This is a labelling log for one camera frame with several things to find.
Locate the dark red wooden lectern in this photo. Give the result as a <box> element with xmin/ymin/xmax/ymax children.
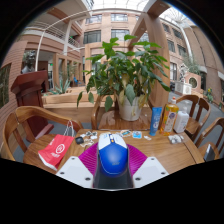
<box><xmin>10</xmin><ymin>69</ymin><xmax>55</xmax><ymax>143</ymax></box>

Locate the blue squeeze tube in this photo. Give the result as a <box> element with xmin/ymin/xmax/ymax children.
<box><xmin>149</xmin><ymin>106</ymin><xmax>164</xmax><ymax>137</ymax></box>

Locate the small blue sticker card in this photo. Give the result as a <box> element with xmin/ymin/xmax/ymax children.
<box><xmin>132</xmin><ymin>130</ymin><xmax>143</xmax><ymax>140</ymax></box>

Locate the white pump bottle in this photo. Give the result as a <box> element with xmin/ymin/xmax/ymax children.
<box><xmin>173</xmin><ymin>105</ymin><xmax>190</xmax><ymax>135</ymax></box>

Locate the yellow liquid bottle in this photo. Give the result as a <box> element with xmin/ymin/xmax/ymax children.
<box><xmin>159</xmin><ymin>96</ymin><xmax>180</xmax><ymax>136</ymax></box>

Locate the blue and white computer mouse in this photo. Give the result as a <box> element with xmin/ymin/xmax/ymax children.
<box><xmin>97</xmin><ymin>132</ymin><xmax>130</xmax><ymax>178</ymax></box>

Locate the dark bust statue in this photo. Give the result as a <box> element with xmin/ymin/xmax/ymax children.
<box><xmin>21</xmin><ymin>49</ymin><xmax>37</xmax><ymax>75</ymax></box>

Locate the black notebook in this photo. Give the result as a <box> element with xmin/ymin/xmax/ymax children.
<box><xmin>203</xmin><ymin>143</ymin><xmax>217</xmax><ymax>163</ymax></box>

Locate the spiky agave plant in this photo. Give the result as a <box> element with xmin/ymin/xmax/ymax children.
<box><xmin>48</xmin><ymin>77</ymin><xmax>72</xmax><ymax>96</ymax></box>

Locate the wooden planter box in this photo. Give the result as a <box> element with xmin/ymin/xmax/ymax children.
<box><xmin>42</xmin><ymin>86</ymin><xmax>102</xmax><ymax>110</ymax></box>

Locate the white plastic packet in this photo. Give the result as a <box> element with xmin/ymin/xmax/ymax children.
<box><xmin>167</xmin><ymin>133</ymin><xmax>185</xmax><ymax>145</ymax></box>

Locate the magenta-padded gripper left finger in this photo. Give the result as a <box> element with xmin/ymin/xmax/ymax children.
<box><xmin>55</xmin><ymin>142</ymin><xmax>100</xmax><ymax>189</ymax></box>

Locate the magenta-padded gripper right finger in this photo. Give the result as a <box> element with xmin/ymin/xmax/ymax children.
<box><xmin>127</xmin><ymin>143</ymin><xmax>170</xmax><ymax>189</ymax></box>

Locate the green plant in white pot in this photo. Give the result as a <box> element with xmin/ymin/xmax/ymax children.
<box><xmin>77</xmin><ymin>34</ymin><xmax>172</xmax><ymax>122</ymax></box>

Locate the red paper shopping bag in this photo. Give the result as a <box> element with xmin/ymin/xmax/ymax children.
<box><xmin>37</xmin><ymin>120</ymin><xmax>76</xmax><ymax>172</ymax></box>

